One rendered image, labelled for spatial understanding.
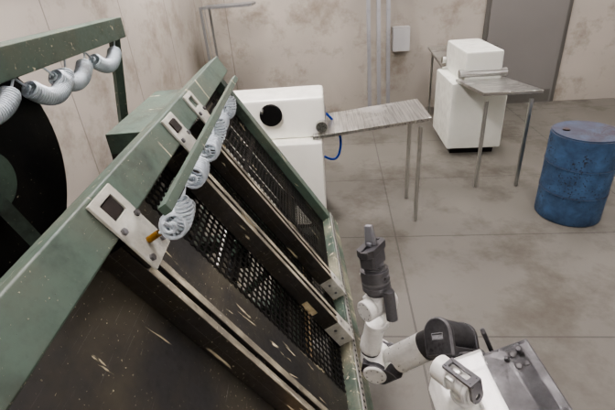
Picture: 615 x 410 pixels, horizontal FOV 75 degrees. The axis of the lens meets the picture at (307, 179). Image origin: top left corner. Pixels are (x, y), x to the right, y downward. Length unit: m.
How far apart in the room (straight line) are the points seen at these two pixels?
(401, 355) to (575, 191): 3.23
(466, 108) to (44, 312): 5.25
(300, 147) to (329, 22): 3.97
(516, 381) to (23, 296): 1.07
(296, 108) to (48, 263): 3.06
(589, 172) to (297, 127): 2.62
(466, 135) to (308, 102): 2.71
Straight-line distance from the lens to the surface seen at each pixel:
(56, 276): 0.77
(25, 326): 0.71
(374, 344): 1.42
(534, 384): 1.22
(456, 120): 5.59
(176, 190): 0.82
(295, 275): 1.59
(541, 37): 8.02
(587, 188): 4.39
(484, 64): 5.45
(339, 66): 7.40
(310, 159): 3.68
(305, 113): 3.66
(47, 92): 1.68
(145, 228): 0.96
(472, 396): 1.11
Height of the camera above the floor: 2.33
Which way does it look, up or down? 27 degrees down
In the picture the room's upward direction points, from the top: 5 degrees counter-clockwise
